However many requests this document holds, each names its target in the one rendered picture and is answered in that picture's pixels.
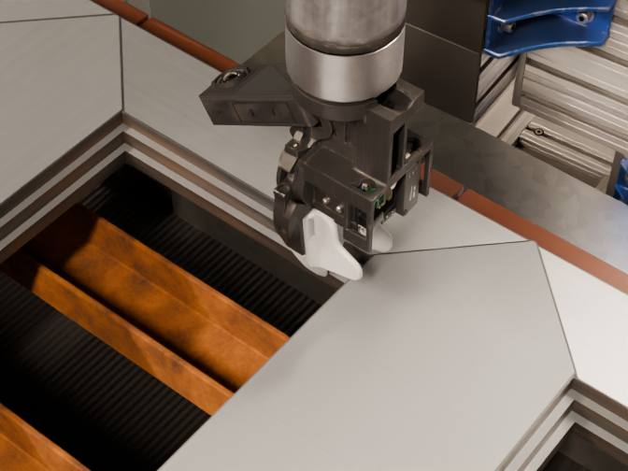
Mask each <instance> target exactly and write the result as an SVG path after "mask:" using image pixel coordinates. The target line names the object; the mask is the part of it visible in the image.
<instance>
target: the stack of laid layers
mask: <svg viewBox="0 0 628 471"><path fill-rule="evenodd" d="M125 163H128V164H131V165H132V166H134V167H136V168H137V169H139V170H141V171H142V172H144V173H146V174H147V175H149V176H150V177H152V178H154V179H156V180H158V181H159V182H161V183H163V185H165V186H167V187H168V188H170V189H172V190H173V191H175V192H176V193H179V194H180V195H182V196H184V197H185V198H187V199H189V200H190V201H192V202H194V203H195V204H197V205H198V206H199V207H201V208H203V209H205V210H206V211H208V212H210V213H211V214H213V215H215V216H216V217H218V218H220V219H221V220H223V221H225V222H227V223H228V224H230V225H232V226H233V227H235V228H236V229H237V230H239V231H241V232H242V233H244V234H246V235H247V236H250V237H251V238H253V239H254V240H256V241H258V242H259V243H261V244H263V245H264V246H266V247H268V248H269V249H271V250H272V251H274V252H276V253H277V254H279V255H280V256H282V257H284V258H285V259H287V260H289V261H290V262H292V263H294V264H296V265H298V266H299V267H301V268H303V269H304V270H306V271H307V272H308V273H310V274H311V275H313V276H315V277H316V278H319V279H320V280H322V281H324V282H325V283H327V284H329V285H330V286H332V287H334V288H335V289H337V290H339V289H340V288H341V287H342V286H343V285H344V284H345V283H346V282H347V281H348V280H349V278H346V277H343V276H341V275H338V274H337V273H334V272H330V273H329V274H328V275H327V276H326V277H322V276H319V275H317V274H315V273H314V272H312V271H311V270H309V269H308V268H306V267H305V266H304V265H303V264H302V263H301V262H300V261H299V260H298V258H297V257H296V256H295V255H294V254H293V252H292V250H291V249H290V248H289V247H287V246H286V244H285V243H284V241H283V240H282V238H281V237H280V235H279V234H278V232H277V230H276V228H275V225H274V221H273V209H274V202H275V201H273V200H272V199H270V198H268V197H266V196H265V195H263V194H261V193H259V192H257V191H256V190H254V189H252V188H251V187H250V186H248V185H246V184H245V183H243V182H241V181H240V180H238V179H236V178H234V177H232V176H230V175H229V174H227V173H225V172H223V171H222V170H220V169H219V168H218V167H216V166H214V165H213V164H210V163H208V162H207V161H205V160H203V159H202V158H200V157H198V156H197V155H195V154H193V153H191V152H190V151H188V150H186V149H184V148H182V147H181V146H180V145H178V144H176V143H175V142H173V141H171V140H170V139H168V138H166V137H164V136H162V135H160V134H159V133H157V132H155V131H153V130H152V129H150V128H149V127H148V126H146V125H144V124H143V123H141V122H139V121H137V120H135V119H133V118H132V117H130V116H128V115H127V114H125V113H123V92H122V111H121V112H120V113H118V114H117V115H116V116H115V117H113V118H112V119H111V120H109V121H108V122H107V123H105V124H104V125H103V126H101V127H100V128H99V129H98V130H96V131H95V132H94V133H92V134H91V135H90V136H88V137H87V138H86V139H84V140H83V141H82V142H81V143H79V144H78V145H77V146H76V147H74V148H73V149H72V150H71V151H69V152H68V153H67V154H66V155H64V156H63V157H62V158H61V159H59V160H58V161H57V162H55V163H54V164H53V165H51V166H50V167H49V168H47V169H46V170H45V171H44V172H42V173H41V174H40V175H38V176H37V177H36V178H34V179H33V180H32V181H30V182H29V183H28V184H27V185H25V186H24V187H23V188H21V189H20V190H19V191H17V192H16V193H15V194H13V195H12V196H11V197H9V198H8V199H7V200H6V201H5V202H4V203H3V204H1V205H0V264H1V263H2V262H3V261H4V260H6V259H7V258H8V257H9V256H11V255H12V254H13V253H14V252H16V251H17V250H18V249H19V248H21V247H22V246H23V245H24V244H26V243H27V242H28V241H29V240H31V239H32V238H33V237H34V236H36V235H37V234H38V233H40V232H41V231H42V230H43V229H45V228H46V227H47V226H48V225H49V224H51V223H52V222H53V221H55V220H56V219H57V218H58V217H60V216H61V215H62V214H63V213H65V212H66V211H67V210H68V209H69V208H71V207H72V206H73V205H75V204H76V202H78V201H79V200H80V199H81V198H82V197H84V196H85V195H86V194H87V193H89V192H90V191H91V190H93V189H94V188H95V187H96V186H98V185H99V184H100V183H101V182H103V181H104V180H105V179H106V178H108V177H109V176H110V175H111V174H113V173H114V172H115V171H116V170H118V169H119V168H120V167H121V166H123V165H124V164H125ZM343 247H344V248H345V249H346V250H347V251H348V253H349V254H350V255H351V256H352V257H353V258H354V259H355V260H356V261H357V262H358V263H359V265H360V266H361V267H362V266H363V265H364V264H365V263H366V262H367V261H368V260H369V259H370V258H371V257H372V256H367V255H365V254H363V253H362V252H360V251H358V250H357V249H355V248H354V247H352V246H350V245H348V244H347V243H345V242H344V245H343ZM572 433H574V434H575V435H577V436H579V437H581V438H582V439H584V440H586V441H587V442H589V443H591V444H592V445H594V446H596V447H597V448H598V449H600V450H602V451H603V452H605V453H607V454H608V455H610V456H612V457H613V458H615V459H617V460H618V461H620V462H622V463H623V464H626V465H627V466H628V408H626V407H624V406H622V405H620V404H619V403H617V402H615V401H613V400H612V399H610V398H608V397H607V396H605V395H603V394H601V393H600V392H598V391H597V390H595V389H593V388H592V387H590V386H588V385H586V384H585V383H583V382H581V381H580V380H578V379H577V376H576V374H575V375H574V376H573V377H572V378H571V379H570V380H569V382H568V383H567V384H566V385H565V387H564V388H563V389H562V390H561V392H560V393H559V394H558V395H557V397H556V398H555V399H554V400H553V402H552V403H551V404H550V405H549V407H548V408H547V409H546V410H545V412H544V413H543V414H542V415H541V417H540V418H539V419H538V420H537V422H536V423H535V424H534V425H533V427H532V428H531V429H530V430H529V432H528V433H527V434H526V435H525V437H524V438H523V439H522V440H521V442H520V443H519V444H518V445H517V447H516V448H515V449H514V450H513V451H512V452H511V453H510V454H509V456H508V457H507V458H506V460H505V461H504V462H503V463H502V464H501V466H500V467H499V468H498V469H497V471H542V470H543V469H544V467H545V466H546V465H547V464H548V462H549V461H550V460H551V458H552V457H553V456H554V455H555V453H556V452H557V451H558V449H559V448H560V447H561V446H562V444H563V443H564V442H565V440H566V439H567V438H568V437H569V436H570V435H571V434H572Z"/></svg>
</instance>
